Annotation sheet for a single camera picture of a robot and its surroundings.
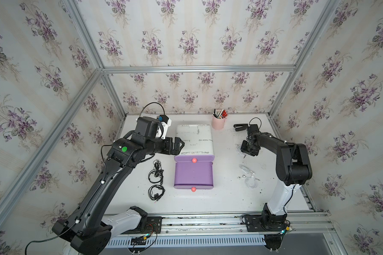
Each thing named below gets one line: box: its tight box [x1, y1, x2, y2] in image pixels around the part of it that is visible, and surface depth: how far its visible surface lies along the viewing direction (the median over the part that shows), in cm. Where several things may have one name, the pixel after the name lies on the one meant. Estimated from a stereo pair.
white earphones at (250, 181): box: [237, 164, 261, 189], surface depth 90 cm
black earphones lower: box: [147, 184, 166, 203], surface depth 85 cm
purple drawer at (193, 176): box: [173, 161, 214, 192], surface depth 82 cm
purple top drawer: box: [173, 154, 215, 163], surface depth 76 cm
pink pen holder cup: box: [211, 108, 229, 131], surface depth 110 cm
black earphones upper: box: [147, 159, 165, 185], surface depth 90 cm
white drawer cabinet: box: [176, 124, 215, 156], surface depth 80 cm
